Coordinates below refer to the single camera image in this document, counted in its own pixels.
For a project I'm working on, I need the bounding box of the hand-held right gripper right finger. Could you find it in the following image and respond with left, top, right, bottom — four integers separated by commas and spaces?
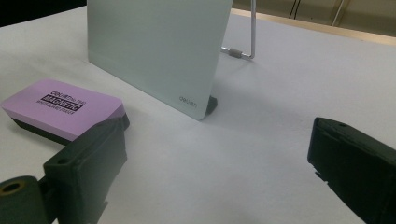
306, 117, 396, 224

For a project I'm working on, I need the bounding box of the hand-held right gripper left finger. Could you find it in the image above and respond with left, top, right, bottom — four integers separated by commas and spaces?
42, 117, 129, 224

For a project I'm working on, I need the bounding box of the purple whiteboard eraser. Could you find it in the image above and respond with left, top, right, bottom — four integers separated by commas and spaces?
0, 77, 131, 147

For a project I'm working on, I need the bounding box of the small whiteboard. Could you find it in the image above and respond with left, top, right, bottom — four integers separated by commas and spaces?
86, 0, 257, 121

